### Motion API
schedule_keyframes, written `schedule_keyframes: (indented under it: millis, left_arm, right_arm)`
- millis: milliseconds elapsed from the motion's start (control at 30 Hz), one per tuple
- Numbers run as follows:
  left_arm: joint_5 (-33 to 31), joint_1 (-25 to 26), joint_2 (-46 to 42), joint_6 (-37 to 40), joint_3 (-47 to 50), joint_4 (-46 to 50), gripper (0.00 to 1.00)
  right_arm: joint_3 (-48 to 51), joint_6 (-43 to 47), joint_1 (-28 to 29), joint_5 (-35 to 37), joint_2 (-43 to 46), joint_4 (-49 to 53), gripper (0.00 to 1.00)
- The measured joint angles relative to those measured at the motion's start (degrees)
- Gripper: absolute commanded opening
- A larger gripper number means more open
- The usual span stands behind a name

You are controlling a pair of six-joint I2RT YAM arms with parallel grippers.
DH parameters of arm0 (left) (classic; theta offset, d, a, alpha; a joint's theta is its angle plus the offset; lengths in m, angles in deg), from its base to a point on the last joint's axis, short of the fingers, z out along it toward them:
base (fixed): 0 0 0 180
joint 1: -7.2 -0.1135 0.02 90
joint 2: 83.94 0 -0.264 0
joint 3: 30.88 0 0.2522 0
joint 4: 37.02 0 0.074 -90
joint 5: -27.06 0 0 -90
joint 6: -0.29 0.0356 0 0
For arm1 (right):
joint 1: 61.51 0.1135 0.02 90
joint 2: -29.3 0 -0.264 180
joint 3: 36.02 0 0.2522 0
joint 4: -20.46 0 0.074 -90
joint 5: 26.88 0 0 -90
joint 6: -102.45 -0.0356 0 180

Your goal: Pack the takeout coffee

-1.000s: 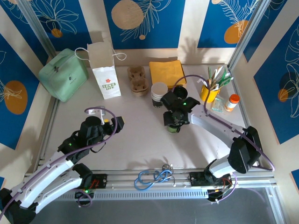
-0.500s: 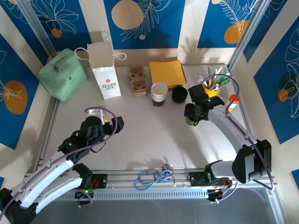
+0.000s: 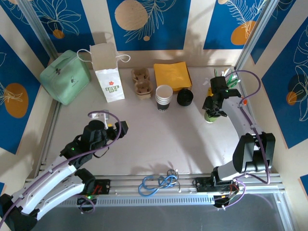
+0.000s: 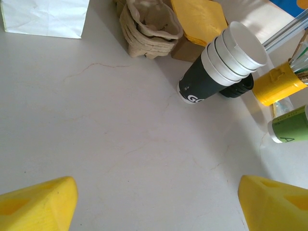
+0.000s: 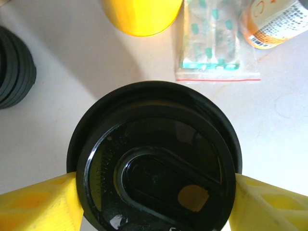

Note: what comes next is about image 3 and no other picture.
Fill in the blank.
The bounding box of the white paper takeout bag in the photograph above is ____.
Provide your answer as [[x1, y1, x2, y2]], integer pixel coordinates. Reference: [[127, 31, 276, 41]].
[[77, 42, 131, 103]]

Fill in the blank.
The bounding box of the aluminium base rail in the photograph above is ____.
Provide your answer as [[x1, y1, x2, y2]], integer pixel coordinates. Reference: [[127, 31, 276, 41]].
[[24, 172, 287, 200]]

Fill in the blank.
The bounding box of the blue cable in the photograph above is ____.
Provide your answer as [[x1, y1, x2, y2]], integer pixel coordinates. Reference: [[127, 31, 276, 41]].
[[138, 175, 178, 197]]

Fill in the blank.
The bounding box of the stack of paper cups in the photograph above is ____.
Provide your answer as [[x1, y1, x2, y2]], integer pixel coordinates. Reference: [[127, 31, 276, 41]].
[[155, 84, 174, 113]]

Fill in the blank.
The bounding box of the green paper coffee cup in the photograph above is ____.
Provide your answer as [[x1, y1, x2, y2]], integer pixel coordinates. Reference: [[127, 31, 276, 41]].
[[204, 109, 222, 124]]

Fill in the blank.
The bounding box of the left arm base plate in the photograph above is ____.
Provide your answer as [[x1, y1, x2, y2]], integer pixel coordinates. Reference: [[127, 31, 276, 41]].
[[76, 179, 112, 214]]

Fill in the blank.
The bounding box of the mint green lunch bag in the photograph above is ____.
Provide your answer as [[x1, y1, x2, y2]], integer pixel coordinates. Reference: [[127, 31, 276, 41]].
[[39, 50, 91, 105]]

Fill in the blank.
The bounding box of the thin dark cable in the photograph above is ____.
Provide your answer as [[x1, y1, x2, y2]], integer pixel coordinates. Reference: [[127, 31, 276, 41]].
[[157, 168, 181, 193]]

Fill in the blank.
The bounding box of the grey slotted cable duct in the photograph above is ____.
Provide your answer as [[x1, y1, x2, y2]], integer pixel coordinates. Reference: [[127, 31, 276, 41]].
[[57, 194, 217, 207]]

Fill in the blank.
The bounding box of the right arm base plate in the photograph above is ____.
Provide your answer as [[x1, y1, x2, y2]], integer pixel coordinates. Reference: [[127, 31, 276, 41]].
[[193, 177, 243, 212]]

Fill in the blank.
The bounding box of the stack of black lids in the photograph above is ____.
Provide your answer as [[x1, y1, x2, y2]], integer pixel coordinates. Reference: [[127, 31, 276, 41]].
[[177, 88, 194, 107]]

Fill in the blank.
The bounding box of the yellow napkin stack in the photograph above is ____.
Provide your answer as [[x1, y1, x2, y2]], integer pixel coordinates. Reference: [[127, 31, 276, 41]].
[[153, 62, 193, 93]]

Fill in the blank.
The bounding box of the aluminium frame post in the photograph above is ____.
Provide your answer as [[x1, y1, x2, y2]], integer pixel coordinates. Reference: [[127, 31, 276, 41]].
[[18, 0, 58, 61], [234, 0, 281, 73]]

